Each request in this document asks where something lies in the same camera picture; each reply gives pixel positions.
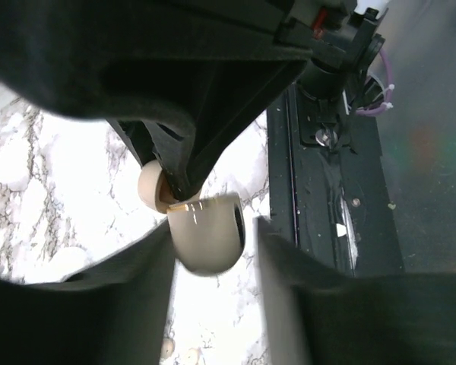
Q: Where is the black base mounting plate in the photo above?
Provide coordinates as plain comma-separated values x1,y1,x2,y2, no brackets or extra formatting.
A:
267,85,404,277

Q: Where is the beige earbud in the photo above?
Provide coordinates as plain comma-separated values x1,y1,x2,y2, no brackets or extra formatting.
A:
184,348,201,365
160,338,175,360

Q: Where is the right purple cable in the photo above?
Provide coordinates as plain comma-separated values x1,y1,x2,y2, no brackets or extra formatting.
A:
355,49,397,117

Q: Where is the beige earbud charging case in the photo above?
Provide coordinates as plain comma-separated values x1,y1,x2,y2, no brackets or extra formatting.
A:
138,160,245,276

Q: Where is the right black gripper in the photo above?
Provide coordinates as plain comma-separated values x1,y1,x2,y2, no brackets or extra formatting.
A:
0,1,350,200

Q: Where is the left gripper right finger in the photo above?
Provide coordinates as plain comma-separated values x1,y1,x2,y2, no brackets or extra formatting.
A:
256,217,456,364

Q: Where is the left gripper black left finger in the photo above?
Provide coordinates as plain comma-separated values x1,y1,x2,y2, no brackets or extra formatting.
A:
0,224,175,364

